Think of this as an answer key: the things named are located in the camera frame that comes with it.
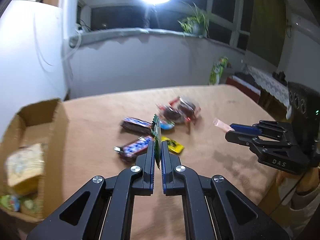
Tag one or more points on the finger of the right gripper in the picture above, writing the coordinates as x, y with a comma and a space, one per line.
253, 130
242, 139

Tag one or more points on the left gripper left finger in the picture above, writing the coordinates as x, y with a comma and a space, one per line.
103, 207

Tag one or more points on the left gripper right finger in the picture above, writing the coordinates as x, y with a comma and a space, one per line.
214, 208

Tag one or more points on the pink ring candy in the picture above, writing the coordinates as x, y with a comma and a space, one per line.
221, 125

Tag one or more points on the red date snack packet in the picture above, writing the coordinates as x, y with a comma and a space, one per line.
187, 107
172, 114

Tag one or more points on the green jelly candy clear wrapper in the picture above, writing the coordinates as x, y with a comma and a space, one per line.
29, 205

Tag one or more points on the packaged yellow cake slice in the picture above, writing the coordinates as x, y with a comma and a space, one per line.
24, 168

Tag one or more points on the person right hand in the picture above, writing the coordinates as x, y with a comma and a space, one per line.
286, 182

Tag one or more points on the white lace cloth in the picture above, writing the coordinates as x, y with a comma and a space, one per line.
272, 86

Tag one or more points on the snickers bar lower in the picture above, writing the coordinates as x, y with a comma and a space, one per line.
132, 150

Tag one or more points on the snickers bar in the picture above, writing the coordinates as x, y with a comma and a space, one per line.
132, 150
136, 125

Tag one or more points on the green white carton box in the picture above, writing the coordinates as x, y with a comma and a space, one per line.
217, 70

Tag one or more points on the yellow wrapped candy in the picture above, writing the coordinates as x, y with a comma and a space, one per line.
173, 145

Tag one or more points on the blue green wrapped candy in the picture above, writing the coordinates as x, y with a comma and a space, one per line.
166, 125

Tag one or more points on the snickers bar upper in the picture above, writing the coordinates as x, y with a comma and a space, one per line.
136, 125

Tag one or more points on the brown cardboard box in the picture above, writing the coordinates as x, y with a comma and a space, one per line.
43, 122

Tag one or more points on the potted spider plant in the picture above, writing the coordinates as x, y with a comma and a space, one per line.
195, 24

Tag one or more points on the grey windowsill cloth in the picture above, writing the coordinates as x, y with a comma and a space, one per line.
86, 38

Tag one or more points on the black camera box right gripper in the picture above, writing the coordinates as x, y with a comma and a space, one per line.
305, 119

